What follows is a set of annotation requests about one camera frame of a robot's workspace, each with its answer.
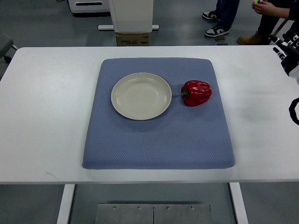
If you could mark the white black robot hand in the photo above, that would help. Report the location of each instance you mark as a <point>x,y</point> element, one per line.
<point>288,52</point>

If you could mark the red bell pepper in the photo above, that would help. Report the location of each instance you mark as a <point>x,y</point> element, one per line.
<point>195,92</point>

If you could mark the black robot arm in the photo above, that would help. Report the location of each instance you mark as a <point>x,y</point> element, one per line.
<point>292,111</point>

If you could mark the cream round plate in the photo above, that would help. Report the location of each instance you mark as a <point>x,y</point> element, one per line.
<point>141,96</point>

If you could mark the tan work boot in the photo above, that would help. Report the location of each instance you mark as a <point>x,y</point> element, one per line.
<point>256,39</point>

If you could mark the seated person in black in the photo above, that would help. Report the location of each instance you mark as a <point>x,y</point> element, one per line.
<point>272,11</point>

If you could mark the colourful puzzle cube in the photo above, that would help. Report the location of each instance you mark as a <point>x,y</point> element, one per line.
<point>259,1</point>

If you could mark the black white sneaker near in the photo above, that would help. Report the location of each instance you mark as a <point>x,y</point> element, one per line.
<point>216,32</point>

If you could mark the black white sneaker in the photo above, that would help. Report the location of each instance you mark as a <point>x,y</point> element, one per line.
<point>216,32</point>
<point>211,16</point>

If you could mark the person in blue jeans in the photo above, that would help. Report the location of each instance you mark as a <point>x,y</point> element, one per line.
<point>226,11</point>

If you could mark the black white sneaker far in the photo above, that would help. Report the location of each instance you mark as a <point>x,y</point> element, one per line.
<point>211,16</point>

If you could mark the blue textured mat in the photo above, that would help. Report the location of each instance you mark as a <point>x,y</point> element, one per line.
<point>181,138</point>

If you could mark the right white table leg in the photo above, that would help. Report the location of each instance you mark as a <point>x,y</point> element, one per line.
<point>238,203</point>

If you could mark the white table leg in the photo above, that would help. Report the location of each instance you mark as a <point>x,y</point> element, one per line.
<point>66,204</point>
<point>238,203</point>

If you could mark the white machine column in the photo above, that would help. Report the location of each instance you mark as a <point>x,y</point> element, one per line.
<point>131,16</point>

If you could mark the cardboard box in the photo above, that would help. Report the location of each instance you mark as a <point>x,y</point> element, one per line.
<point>132,39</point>

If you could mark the left white table leg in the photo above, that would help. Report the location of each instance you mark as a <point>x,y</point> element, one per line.
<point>66,204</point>

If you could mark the white appliance with handle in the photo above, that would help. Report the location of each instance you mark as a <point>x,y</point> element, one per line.
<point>88,6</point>

